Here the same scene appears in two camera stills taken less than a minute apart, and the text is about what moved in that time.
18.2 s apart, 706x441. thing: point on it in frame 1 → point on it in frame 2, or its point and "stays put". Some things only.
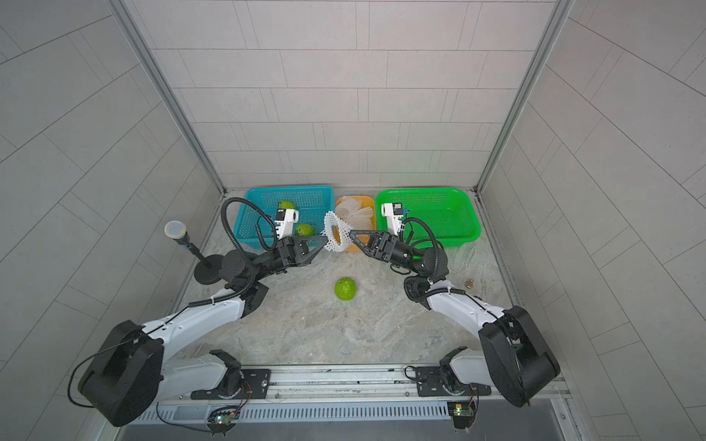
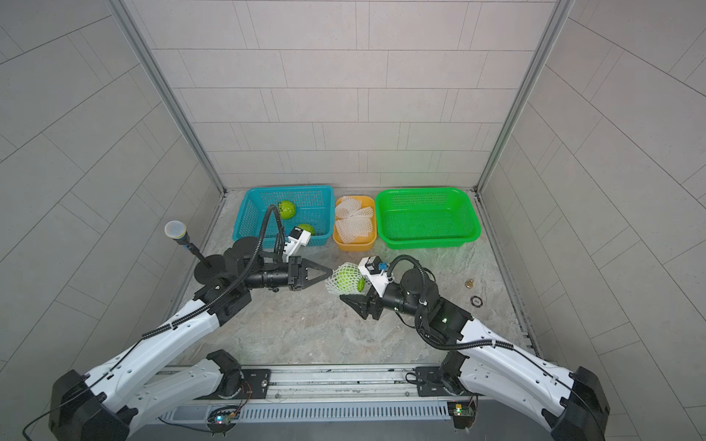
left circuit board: x=222 y=420 stays put
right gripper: x=391 y=251 → x=367 y=302
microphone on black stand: x=209 y=269 stays put
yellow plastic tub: x=358 y=213 stays put
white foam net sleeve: x=332 y=220 → x=347 y=279
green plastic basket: x=434 y=214 stays put
